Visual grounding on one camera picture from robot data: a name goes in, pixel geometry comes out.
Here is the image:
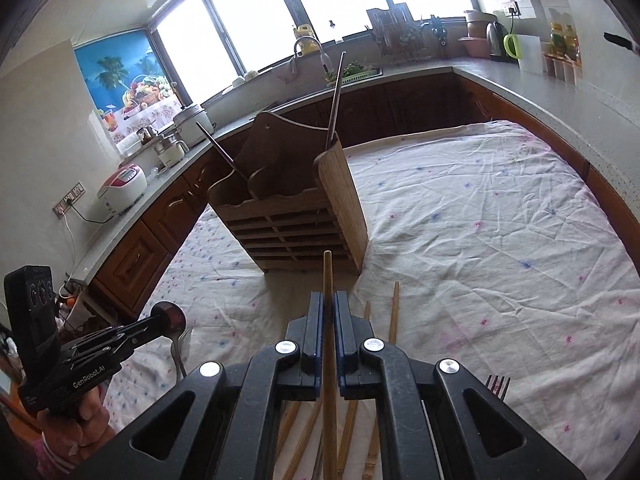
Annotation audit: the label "wooden lower cabinets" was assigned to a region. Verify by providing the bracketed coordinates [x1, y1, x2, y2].
[92, 71, 640, 322]

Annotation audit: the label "silver fork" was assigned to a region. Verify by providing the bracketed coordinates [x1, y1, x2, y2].
[170, 337, 187, 382]

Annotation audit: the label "wooden chopsticks pile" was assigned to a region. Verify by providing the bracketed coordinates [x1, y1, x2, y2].
[364, 281, 401, 480]

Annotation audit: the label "metal spoon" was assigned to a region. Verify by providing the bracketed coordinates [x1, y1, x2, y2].
[160, 301, 187, 334]

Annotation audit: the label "white and red rice cooker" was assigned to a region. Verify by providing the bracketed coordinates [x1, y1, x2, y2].
[96, 164, 149, 214]

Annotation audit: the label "small white electric pot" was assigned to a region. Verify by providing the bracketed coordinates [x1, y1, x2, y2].
[152, 135, 191, 169]

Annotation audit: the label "large white rice cooker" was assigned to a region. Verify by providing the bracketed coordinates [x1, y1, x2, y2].
[172, 102, 217, 144]

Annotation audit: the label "grey kitchen countertop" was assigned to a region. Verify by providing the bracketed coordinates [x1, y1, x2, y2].
[65, 54, 640, 286]

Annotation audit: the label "long metal chopstick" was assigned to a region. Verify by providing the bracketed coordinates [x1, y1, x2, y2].
[326, 51, 347, 152]

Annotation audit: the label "beige lidded pot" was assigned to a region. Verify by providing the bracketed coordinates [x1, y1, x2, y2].
[464, 9, 496, 39]

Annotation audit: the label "slanted wooden chopsticks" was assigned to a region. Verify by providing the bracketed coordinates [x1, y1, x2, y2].
[276, 401, 303, 456]

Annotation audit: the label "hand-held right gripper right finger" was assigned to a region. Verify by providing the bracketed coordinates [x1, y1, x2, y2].
[335, 290, 587, 480]

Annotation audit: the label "pink basin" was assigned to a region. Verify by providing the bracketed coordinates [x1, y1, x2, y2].
[458, 35, 491, 59]

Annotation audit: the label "person's left forearm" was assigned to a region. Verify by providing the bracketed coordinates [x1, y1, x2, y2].
[31, 435, 76, 480]

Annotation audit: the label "black handled knife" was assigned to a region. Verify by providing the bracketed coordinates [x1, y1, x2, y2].
[603, 31, 640, 54]

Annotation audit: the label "white floral tablecloth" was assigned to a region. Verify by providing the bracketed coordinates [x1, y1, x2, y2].
[102, 120, 628, 480]

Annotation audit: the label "person's left hand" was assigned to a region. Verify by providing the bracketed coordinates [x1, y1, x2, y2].
[39, 387, 114, 467]

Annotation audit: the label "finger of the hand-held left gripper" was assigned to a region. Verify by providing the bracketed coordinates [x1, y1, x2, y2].
[104, 302, 174, 362]

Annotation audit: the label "dark utensil holder with scissors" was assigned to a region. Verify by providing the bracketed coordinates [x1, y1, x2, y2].
[429, 15, 451, 59]

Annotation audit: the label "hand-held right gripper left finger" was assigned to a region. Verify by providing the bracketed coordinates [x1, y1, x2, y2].
[75, 290, 324, 480]

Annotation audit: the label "white pitcher with green handle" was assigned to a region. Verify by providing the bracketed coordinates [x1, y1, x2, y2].
[502, 32, 544, 74]

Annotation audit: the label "fruit and palm wall poster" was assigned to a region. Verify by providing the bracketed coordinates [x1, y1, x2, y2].
[74, 30, 181, 146]

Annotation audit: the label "dark metal fork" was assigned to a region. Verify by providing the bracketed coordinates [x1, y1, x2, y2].
[483, 374, 512, 404]

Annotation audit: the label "wooden utensil holder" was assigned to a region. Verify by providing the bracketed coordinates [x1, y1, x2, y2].
[206, 110, 371, 276]

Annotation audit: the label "chrome kitchen faucet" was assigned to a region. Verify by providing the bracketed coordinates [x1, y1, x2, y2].
[291, 36, 332, 75]

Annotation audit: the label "large kitchen window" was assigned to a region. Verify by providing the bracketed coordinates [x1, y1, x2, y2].
[149, 0, 472, 107]

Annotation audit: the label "group of seasoning bottles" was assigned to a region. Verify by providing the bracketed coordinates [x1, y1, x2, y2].
[549, 21, 582, 59]

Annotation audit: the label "steel electric kettle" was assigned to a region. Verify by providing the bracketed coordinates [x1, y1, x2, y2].
[485, 21, 507, 59]

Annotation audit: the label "seasoning container rack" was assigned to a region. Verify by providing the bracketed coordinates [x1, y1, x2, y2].
[542, 52, 584, 84]

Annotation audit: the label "green basket of vegetables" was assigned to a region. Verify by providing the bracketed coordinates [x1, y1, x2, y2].
[324, 61, 379, 84]

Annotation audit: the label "dark utensil in holder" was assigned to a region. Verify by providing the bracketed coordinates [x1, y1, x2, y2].
[196, 121, 249, 182]

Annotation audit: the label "wire dish rack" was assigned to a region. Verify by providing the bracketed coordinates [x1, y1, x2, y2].
[366, 4, 436, 59]

